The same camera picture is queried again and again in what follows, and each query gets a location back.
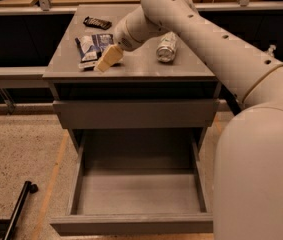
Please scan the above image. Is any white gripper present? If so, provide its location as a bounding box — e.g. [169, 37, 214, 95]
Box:
[94, 7, 160, 72]

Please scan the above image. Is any blue chip bag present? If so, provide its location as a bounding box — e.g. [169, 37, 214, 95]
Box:
[75, 34, 115, 70]

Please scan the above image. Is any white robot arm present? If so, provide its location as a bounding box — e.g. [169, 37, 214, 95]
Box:
[97, 0, 283, 240]

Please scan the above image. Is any closed grey upper drawer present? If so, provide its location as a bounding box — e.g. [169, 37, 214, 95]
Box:
[53, 99, 218, 129]

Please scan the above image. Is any grey drawer cabinet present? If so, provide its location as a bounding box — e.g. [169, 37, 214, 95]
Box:
[43, 4, 220, 236]

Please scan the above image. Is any open grey lower drawer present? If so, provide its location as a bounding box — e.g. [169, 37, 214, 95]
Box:
[51, 129, 213, 236]

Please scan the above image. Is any black candy bar wrapper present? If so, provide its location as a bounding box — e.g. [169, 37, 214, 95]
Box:
[83, 17, 112, 30]

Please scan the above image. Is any crushed silver can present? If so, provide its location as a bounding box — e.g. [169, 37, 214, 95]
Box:
[156, 32, 177, 63]

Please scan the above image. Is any black metal leg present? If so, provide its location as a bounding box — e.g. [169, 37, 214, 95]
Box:
[2, 181, 38, 240]

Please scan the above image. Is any grey metal rail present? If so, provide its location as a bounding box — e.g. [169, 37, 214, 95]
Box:
[0, 67, 49, 89]

